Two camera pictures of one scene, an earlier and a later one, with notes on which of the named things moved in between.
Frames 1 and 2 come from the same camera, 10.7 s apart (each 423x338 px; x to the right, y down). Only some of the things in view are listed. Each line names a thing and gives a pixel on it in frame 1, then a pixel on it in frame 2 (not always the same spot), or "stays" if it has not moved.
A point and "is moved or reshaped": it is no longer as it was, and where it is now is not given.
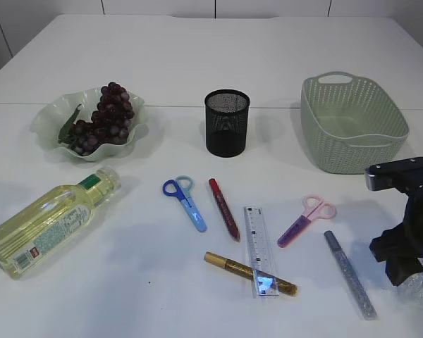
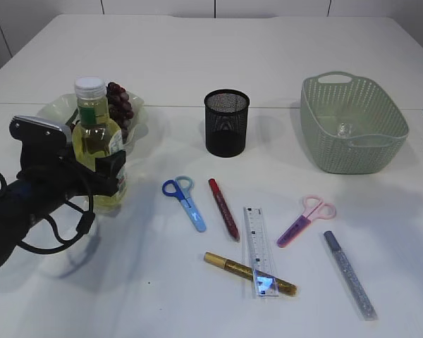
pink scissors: (314, 208) stays
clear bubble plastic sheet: (419, 289) to (343, 131)
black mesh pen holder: (227, 116) stays
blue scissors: (180, 189) stays
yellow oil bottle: (48, 222) is moved or reshaped
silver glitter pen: (350, 278) stays
